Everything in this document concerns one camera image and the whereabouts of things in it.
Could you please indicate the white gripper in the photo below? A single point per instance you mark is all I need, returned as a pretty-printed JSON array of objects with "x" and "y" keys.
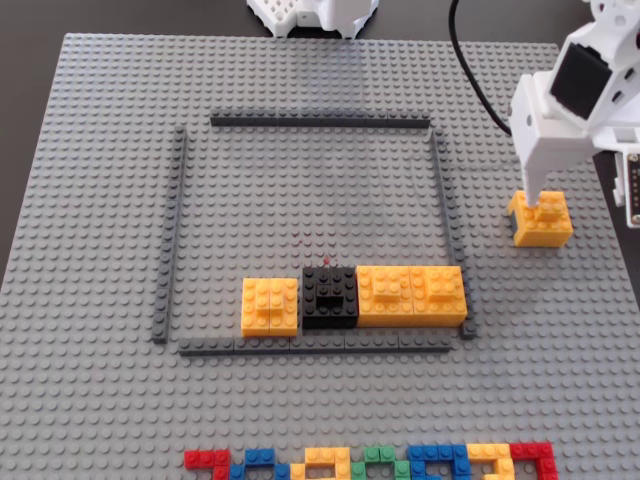
[{"x": 536, "y": 159}]

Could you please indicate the yellow brick cube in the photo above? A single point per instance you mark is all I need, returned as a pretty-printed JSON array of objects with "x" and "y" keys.
[
  {"x": 385, "y": 312},
  {"x": 545, "y": 230},
  {"x": 270, "y": 320},
  {"x": 440, "y": 312}
]

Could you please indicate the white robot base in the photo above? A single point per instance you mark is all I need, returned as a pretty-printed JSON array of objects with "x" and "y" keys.
[{"x": 310, "y": 15}]

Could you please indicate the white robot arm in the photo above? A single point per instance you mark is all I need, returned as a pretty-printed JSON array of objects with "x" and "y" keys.
[{"x": 615, "y": 12}]

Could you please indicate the black brick cube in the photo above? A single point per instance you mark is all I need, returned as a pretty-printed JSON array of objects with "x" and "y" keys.
[{"x": 330, "y": 320}]

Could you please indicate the dark grey brick strip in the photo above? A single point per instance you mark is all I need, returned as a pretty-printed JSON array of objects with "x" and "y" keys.
[
  {"x": 320, "y": 120},
  {"x": 170, "y": 235},
  {"x": 315, "y": 346},
  {"x": 450, "y": 225}
]

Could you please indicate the red brick letter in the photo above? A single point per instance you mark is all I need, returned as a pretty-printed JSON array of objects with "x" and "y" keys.
[
  {"x": 200, "y": 459},
  {"x": 535, "y": 451}
]

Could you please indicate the yellow brick letter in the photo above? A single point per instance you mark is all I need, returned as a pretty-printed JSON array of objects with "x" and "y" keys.
[
  {"x": 490, "y": 452},
  {"x": 325, "y": 456}
]

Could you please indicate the blue brick letter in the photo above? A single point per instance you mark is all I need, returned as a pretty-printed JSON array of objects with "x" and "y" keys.
[
  {"x": 257, "y": 457},
  {"x": 435, "y": 454}
]

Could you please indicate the green brick letter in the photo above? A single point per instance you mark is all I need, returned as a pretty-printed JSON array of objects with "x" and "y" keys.
[{"x": 380, "y": 455}]

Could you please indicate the grey studded baseplate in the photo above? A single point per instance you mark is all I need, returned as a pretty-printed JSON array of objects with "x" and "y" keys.
[{"x": 100, "y": 200}]

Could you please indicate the black camera circuit board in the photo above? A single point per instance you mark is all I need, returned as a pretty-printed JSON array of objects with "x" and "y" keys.
[{"x": 632, "y": 190}]

